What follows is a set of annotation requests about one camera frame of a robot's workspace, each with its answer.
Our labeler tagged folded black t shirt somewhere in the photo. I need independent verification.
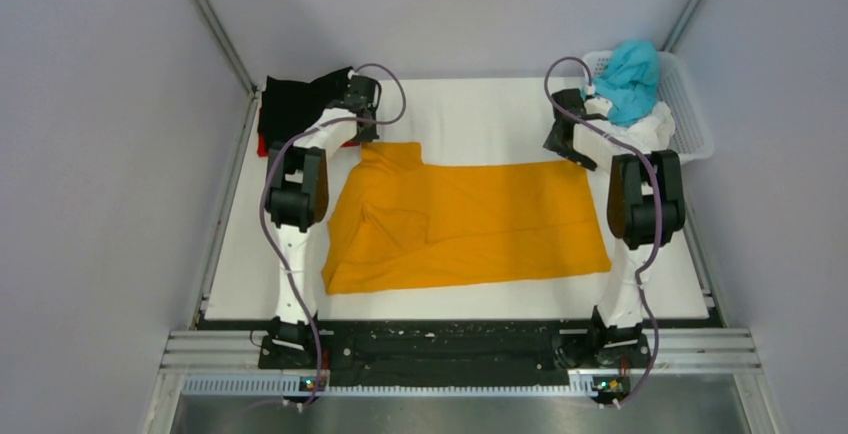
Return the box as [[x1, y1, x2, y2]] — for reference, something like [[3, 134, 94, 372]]
[[257, 67, 353, 153]]

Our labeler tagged white plastic basket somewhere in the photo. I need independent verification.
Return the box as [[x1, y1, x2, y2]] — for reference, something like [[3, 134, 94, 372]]
[[584, 51, 714, 164]]

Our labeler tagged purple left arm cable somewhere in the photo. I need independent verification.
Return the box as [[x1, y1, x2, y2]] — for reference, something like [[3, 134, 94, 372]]
[[258, 63, 407, 412]]

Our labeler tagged left corner metal post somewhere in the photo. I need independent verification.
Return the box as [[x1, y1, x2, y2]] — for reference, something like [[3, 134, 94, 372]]
[[190, 0, 256, 94]]

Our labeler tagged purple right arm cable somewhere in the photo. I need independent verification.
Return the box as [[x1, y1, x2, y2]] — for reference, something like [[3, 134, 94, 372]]
[[543, 56, 664, 410]]

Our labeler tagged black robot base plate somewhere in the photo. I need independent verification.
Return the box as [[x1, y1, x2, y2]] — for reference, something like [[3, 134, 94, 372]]
[[258, 318, 654, 389]]

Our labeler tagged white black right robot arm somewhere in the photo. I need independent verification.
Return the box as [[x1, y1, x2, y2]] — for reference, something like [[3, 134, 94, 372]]
[[543, 88, 686, 366]]

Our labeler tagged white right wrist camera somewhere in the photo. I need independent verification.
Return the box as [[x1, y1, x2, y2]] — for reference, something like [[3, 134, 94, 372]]
[[584, 83, 613, 119]]

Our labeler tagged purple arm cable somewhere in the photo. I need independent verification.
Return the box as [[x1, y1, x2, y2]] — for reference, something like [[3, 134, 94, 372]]
[[258, 63, 407, 412], [543, 56, 664, 410]]

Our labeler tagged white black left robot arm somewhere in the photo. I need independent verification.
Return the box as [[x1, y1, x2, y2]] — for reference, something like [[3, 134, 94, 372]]
[[257, 68, 381, 368]]

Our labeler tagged folded red t shirt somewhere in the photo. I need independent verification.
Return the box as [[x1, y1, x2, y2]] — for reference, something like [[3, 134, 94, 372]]
[[257, 134, 268, 158]]

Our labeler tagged turquoise t shirt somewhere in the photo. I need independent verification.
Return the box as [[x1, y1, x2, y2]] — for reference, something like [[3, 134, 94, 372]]
[[581, 40, 661, 127]]

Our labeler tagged grey metal frame rail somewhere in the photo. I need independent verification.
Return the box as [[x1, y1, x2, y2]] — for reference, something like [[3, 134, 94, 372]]
[[659, 183, 727, 329]]

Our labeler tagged white t shirt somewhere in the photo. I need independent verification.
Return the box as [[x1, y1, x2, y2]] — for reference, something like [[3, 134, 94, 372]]
[[614, 101, 676, 152]]

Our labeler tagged right corner metal post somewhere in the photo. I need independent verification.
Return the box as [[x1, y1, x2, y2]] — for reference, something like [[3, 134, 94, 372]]
[[662, 0, 733, 53]]

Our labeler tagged yellow t shirt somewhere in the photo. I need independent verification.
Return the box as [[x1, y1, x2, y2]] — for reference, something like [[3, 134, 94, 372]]
[[322, 143, 611, 294]]

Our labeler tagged corner metal post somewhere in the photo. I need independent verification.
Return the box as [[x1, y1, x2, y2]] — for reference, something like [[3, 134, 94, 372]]
[[190, 0, 256, 94], [662, 0, 733, 53]]

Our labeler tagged white slotted cable duct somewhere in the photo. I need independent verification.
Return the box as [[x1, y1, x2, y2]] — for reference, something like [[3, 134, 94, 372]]
[[182, 371, 631, 399]]

